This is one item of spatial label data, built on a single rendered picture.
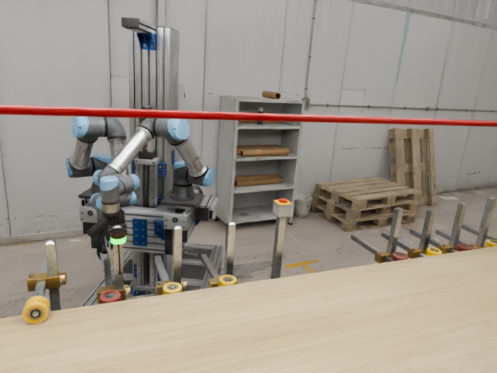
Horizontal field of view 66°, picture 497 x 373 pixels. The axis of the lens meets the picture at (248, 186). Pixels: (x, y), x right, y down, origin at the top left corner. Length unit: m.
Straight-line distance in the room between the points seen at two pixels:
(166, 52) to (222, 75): 2.17
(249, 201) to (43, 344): 3.82
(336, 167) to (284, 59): 1.77
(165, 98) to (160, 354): 1.55
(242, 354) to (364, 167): 4.95
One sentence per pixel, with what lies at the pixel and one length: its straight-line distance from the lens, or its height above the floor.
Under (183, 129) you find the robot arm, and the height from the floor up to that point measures 1.51.
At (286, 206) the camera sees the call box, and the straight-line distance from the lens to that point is 1.82.
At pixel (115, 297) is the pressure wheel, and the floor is 0.91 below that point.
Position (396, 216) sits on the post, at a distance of 2.29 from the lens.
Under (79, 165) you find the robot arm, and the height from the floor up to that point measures 1.24.
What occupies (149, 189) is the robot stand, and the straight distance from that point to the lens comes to 2.49.
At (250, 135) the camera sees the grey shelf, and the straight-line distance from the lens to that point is 4.77.
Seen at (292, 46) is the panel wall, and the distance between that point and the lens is 4.99.
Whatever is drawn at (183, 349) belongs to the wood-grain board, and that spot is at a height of 0.90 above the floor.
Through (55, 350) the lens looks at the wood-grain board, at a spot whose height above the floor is 0.90.
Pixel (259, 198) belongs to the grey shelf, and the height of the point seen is 0.23.
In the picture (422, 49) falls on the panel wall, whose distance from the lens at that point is 6.56.
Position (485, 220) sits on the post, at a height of 1.01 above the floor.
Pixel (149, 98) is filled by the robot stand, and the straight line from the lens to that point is 2.48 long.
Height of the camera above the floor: 1.79
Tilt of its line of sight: 16 degrees down
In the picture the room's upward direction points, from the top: 4 degrees clockwise
